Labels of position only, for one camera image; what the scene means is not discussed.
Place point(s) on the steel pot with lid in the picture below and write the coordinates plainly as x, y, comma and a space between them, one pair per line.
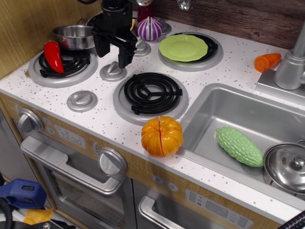
284, 167

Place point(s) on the black front left burner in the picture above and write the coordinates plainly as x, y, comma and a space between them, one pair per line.
79, 65

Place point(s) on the green toy bitter gourd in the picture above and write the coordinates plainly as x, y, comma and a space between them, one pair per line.
239, 146

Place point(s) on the silver toy faucet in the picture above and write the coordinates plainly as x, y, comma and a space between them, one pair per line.
288, 81

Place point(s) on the orange toy pumpkin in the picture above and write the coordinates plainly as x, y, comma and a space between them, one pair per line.
162, 136

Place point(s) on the blue clamp tool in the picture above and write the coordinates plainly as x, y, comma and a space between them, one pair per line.
23, 193

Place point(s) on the silver front stove knob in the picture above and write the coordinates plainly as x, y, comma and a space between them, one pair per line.
82, 101

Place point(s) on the black rear right burner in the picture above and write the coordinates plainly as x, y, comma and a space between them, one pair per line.
210, 60

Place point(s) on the silver oven knob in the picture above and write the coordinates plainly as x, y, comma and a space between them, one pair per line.
29, 121
110, 162

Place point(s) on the yellow toy pepper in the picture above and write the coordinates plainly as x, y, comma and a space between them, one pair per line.
133, 24

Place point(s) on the silver right oven knob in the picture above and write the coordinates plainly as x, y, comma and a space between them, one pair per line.
110, 162

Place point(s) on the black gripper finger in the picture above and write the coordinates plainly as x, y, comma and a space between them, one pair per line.
125, 56
102, 45

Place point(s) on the small steel pot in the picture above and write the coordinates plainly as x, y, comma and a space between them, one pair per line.
75, 37

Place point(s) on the silver dishwasher door handle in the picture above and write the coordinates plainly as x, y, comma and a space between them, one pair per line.
145, 209

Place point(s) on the silver stove knob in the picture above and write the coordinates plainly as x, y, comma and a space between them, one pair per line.
112, 72
142, 48
82, 101
166, 27

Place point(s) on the black front centre burner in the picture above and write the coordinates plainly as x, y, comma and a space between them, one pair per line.
145, 96

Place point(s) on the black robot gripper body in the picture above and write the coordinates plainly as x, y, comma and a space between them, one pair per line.
115, 22

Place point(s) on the orange toy carrot piece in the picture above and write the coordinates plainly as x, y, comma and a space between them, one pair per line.
267, 61

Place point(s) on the silver oven door handle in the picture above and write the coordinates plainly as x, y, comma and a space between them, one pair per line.
56, 160

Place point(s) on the black burner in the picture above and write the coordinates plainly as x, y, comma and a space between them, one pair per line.
79, 65
210, 60
145, 96

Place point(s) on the red toy chili pepper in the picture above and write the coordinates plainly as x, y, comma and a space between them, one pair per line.
52, 54

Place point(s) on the red pepper shaker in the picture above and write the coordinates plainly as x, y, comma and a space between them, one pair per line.
145, 9

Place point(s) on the hanging silver spoon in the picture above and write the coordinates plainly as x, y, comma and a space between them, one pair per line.
186, 4

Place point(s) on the light green plastic plate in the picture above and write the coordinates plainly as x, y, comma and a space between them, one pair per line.
183, 48

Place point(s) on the purple white toy onion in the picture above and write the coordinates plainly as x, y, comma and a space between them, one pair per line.
150, 29

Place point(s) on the grey toy sink basin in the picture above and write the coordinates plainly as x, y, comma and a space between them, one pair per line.
263, 121

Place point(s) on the silver left oven knob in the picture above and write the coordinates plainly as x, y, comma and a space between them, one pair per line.
29, 121

